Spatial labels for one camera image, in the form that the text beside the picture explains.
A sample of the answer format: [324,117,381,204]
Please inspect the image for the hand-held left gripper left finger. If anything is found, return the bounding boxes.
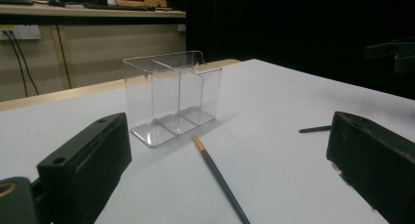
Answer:
[36,112,133,224]

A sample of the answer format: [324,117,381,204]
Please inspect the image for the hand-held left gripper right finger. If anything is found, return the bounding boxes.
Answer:
[326,111,415,224]

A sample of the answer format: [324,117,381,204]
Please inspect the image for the dark pencil with orange end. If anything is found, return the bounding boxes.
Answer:
[191,134,252,224]
[298,124,333,134]

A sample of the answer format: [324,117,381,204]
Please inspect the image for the clear acrylic organizer box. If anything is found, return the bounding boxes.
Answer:
[122,50,223,149]

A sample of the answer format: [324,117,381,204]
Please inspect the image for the long desk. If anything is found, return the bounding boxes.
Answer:
[0,2,187,26]

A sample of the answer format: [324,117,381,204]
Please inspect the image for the black keyboard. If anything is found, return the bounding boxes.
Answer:
[81,2,157,13]
[0,0,35,7]

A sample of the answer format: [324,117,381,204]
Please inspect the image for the black wall cable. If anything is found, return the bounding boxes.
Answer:
[10,31,41,97]
[5,31,29,99]

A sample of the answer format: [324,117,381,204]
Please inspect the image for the white wall socket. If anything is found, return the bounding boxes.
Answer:
[0,23,42,41]

